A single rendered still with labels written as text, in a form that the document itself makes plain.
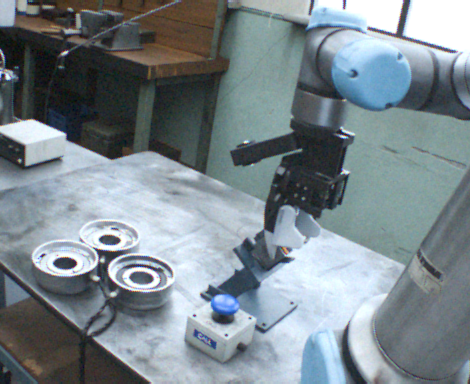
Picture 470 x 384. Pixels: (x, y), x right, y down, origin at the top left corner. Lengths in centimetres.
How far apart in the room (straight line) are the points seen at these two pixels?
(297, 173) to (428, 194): 160
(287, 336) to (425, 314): 46
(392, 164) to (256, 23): 91
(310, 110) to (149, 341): 38
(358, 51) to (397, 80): 5
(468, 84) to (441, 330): 30
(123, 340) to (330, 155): 38
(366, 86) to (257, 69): 201
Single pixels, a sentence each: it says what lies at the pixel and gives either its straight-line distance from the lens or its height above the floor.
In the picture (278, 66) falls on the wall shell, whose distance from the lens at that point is 249.
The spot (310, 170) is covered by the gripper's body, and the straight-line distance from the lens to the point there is 72.
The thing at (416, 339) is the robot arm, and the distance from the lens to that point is 40.
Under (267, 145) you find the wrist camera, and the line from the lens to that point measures 74.
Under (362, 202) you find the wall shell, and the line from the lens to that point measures 240.
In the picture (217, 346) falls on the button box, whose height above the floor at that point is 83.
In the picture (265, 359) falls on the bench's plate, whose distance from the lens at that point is 77.
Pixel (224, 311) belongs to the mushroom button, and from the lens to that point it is 73.
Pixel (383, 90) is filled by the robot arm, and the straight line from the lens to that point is 57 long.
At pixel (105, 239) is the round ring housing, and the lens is 95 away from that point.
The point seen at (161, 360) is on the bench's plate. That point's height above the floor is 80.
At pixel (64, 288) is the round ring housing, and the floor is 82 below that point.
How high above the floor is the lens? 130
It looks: 23 degrees down
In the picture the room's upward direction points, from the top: 10 degrees clockwise
